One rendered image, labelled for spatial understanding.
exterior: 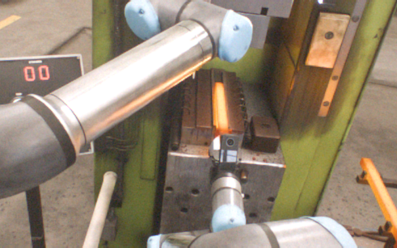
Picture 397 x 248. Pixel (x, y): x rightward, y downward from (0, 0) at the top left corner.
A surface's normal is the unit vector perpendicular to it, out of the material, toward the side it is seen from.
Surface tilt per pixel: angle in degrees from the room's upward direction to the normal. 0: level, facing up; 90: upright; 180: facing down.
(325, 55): 90
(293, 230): 5
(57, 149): 74
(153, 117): 90
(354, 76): 90
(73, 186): 0
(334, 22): 90
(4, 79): 60
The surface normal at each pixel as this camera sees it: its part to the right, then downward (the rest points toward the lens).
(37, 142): 0.54, -0.04
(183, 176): 0.00, 0.54
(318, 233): 0.15, -0.79
